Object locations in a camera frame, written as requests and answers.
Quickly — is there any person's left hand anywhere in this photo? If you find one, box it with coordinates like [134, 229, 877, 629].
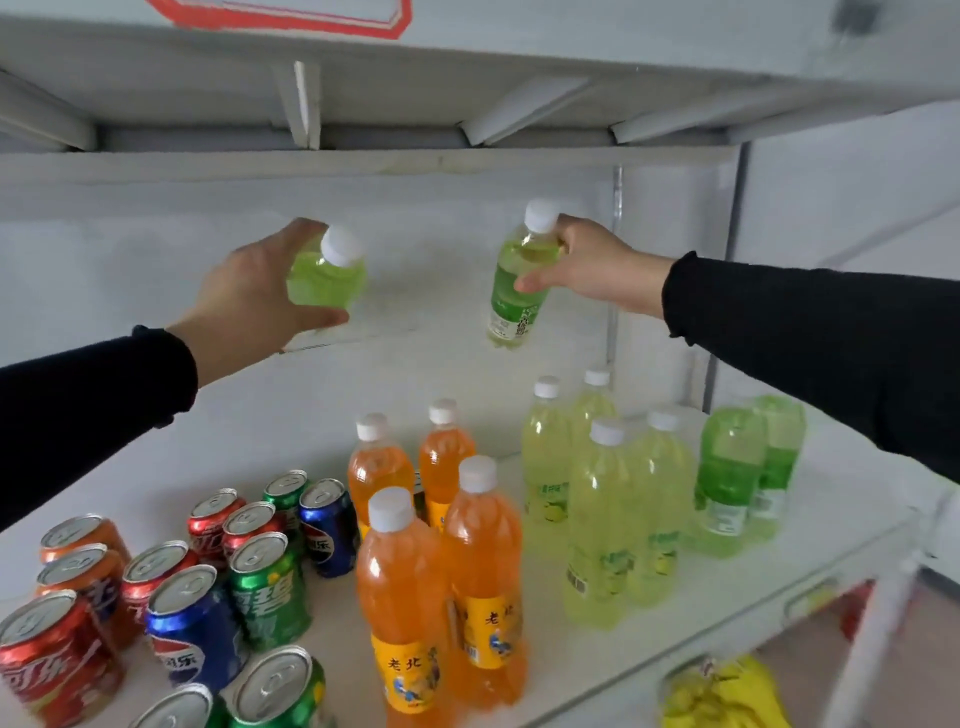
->
[168, 217, 351, 388]

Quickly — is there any person's right hand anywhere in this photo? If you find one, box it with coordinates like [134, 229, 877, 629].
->
[513, 214, 677, 319]

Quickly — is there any green soda can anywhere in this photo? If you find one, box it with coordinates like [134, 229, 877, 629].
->
[228, 531, 313, 653]
[127, 683, 231, 728]
[261, 469, 311, 535]
[228, 645, 332, 728]

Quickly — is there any red packet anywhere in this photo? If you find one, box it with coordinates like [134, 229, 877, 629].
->
[838, 580, 877, 643]

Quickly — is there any red-bordered white sign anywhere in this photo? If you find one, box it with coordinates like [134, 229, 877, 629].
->
[145, 0, 414, 42]

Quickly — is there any yellow snack packet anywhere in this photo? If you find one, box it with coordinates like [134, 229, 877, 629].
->
[658, 652, 791, 728]

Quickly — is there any red soda can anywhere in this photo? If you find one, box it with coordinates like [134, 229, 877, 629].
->
[121, 539, 201, 625]
[222, 501, 285, 561]
[0, 589, 128, 728]
[186, 487, 248, 565]

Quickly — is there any person's left forearm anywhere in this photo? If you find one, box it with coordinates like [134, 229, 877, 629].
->
[0, 325, 201, 534]

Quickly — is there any pale yellow soda bottle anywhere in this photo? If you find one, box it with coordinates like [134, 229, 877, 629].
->
[625, 408, 696, 608]
[520, 375, 576, 545]
[569, 366, 621, 455]
[563, 417, 640, 630]

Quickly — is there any green soda bottle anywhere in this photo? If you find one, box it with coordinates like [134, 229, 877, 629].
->
[745, 394, 808, 543]
[688, 405, 768, 561]
[286, 225, 369, 311]
[485, 198, 565, 351]

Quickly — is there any white metal shelf unit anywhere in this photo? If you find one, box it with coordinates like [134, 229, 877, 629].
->
[0, 0, 960, 728]

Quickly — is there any orange soda can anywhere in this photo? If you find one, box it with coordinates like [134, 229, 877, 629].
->
[39, 513, 133, 571]
[35, 543, 141, 651]

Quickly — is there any orange soda bottle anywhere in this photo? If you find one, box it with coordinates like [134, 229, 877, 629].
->
[417, 398, 478, 535]
[444, 454, 528, 711]
[346, 412, 417, 541]
[355, 486, 453, 728]

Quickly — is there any person's right forearm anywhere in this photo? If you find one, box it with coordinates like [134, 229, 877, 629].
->
[661, 251, 960, 486]

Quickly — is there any blue soda can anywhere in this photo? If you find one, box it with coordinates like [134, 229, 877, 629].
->
[144, 564, 251, 696]
[297, 477, 362, 579]

